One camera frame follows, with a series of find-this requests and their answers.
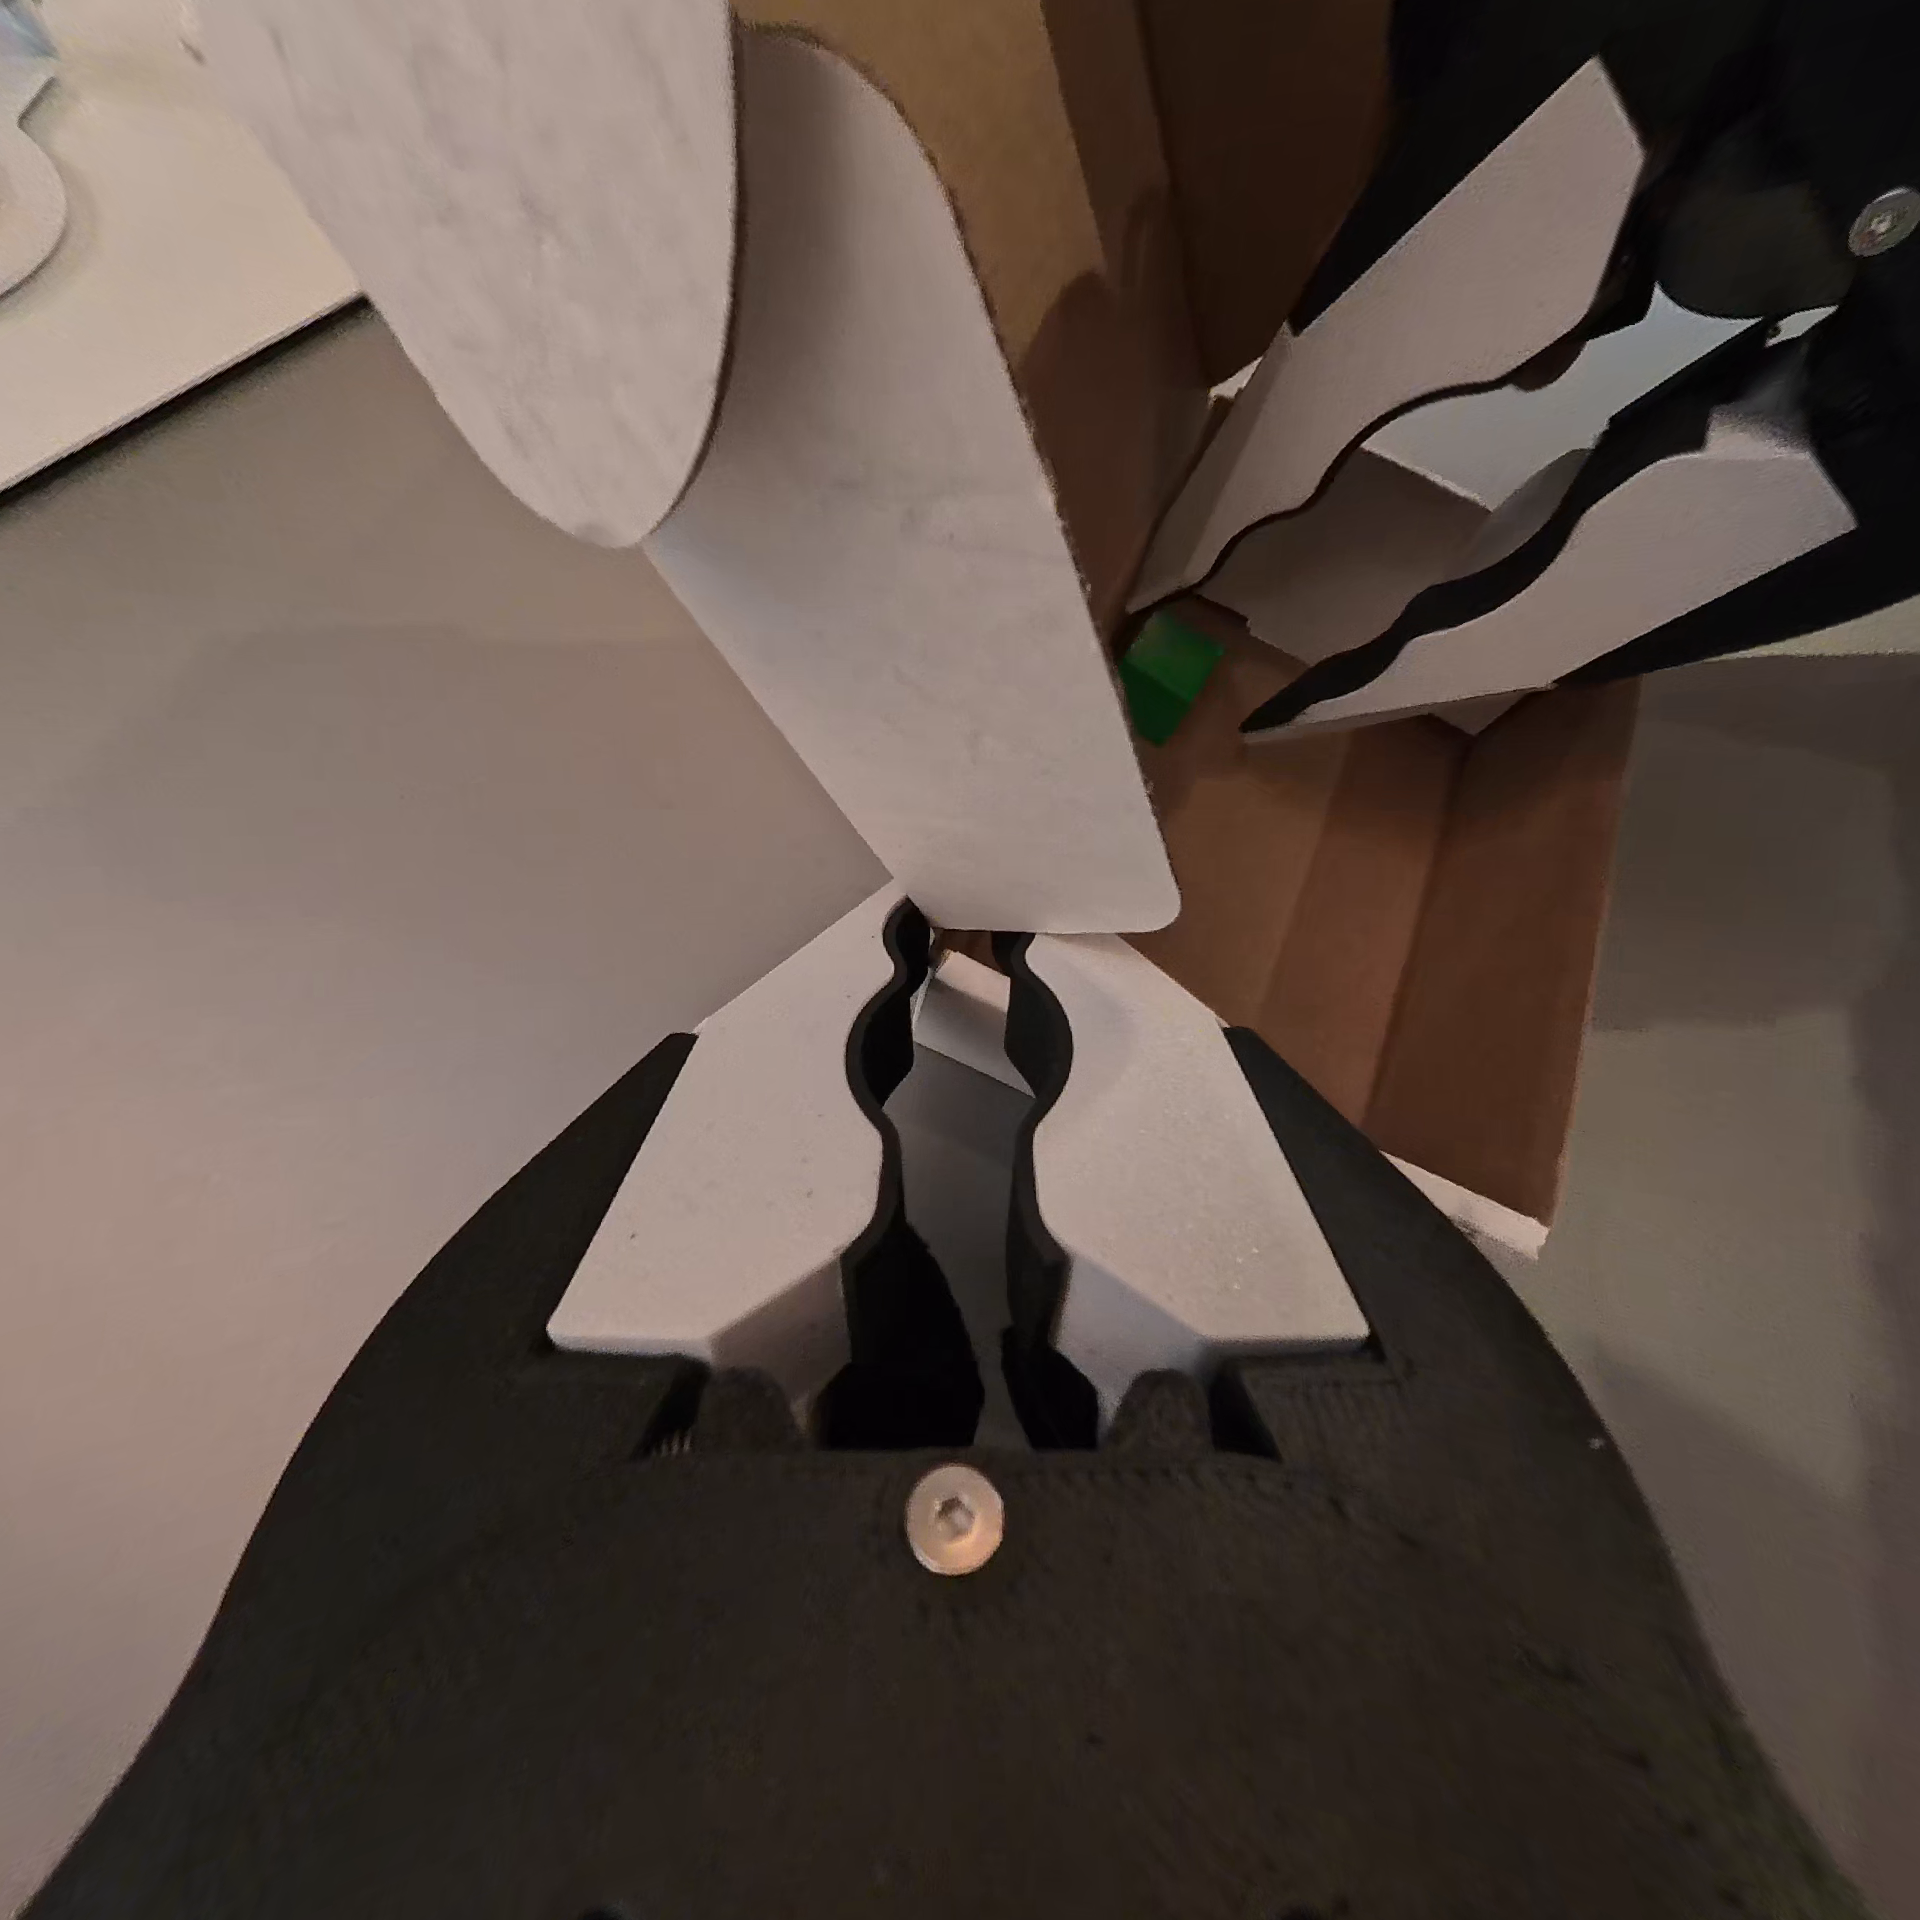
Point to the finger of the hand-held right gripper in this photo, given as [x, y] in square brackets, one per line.
[1441, 286]
[1651, 569]

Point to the green cube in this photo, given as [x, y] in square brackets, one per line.
[1172, 675]

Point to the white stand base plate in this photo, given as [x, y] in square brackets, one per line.
[136, 271]

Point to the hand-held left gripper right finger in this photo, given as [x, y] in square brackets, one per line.
[1186, 1200]

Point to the white cardboard box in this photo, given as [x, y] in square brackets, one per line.
[902, 599]

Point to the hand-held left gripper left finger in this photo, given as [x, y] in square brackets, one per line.
[722, 1200]

